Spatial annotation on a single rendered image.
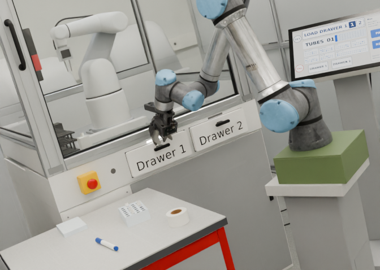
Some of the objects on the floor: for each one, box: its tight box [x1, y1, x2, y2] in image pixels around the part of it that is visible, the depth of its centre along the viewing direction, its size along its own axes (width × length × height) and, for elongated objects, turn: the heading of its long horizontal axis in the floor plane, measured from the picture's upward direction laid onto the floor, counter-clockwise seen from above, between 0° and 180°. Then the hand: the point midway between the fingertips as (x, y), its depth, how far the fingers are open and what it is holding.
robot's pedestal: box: [265, 158, 375, 270], centre depth 190 cm, size 30×30×76 cm
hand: (159, 139), depth 212 cm, fingers open, 3 cm apart
